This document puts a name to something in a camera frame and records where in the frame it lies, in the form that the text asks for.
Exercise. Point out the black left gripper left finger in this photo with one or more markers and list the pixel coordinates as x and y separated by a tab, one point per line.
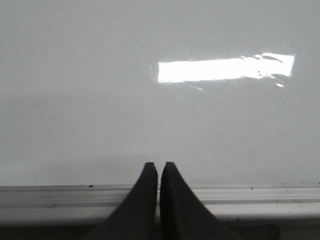
134	218

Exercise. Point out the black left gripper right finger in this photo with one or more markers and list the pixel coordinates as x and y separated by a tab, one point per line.
183	216

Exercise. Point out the white whiteboard with aluminium frame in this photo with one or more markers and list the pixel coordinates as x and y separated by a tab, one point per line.
91	90

